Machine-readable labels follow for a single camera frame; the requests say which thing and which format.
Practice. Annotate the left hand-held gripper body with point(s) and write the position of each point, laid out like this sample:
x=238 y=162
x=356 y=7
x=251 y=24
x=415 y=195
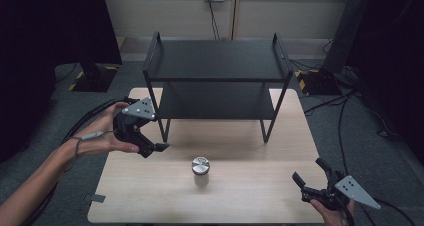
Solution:
x=135 y=111

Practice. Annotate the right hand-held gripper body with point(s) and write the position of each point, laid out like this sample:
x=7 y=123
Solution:
x=340 y=191

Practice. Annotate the person's right hand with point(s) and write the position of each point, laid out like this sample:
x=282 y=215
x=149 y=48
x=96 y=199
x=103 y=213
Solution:
x=331 y=216

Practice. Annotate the person's left hand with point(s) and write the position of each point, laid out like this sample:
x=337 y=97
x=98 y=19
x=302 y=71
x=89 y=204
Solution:
x=106 y=132

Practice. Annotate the silver-topped white can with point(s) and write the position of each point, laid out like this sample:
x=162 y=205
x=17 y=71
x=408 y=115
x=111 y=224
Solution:
x=200 y=171

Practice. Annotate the black stand base striped tape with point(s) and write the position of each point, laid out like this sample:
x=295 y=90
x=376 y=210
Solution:
x=95 y=77
x=318 y=81

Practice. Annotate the grey tape strip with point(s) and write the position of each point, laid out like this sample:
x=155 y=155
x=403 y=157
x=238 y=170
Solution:
x=95 y=198

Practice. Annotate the black two-tier metal shelf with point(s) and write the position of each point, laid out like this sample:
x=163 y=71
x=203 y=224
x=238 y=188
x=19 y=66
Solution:
x=216 y=61

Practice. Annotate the black curtain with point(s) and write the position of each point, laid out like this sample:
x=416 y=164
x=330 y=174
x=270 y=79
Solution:
x=50 y=36
x=393 y=52

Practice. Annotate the dark stand column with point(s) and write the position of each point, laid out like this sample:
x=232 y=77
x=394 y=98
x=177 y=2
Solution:
x=346 y=29

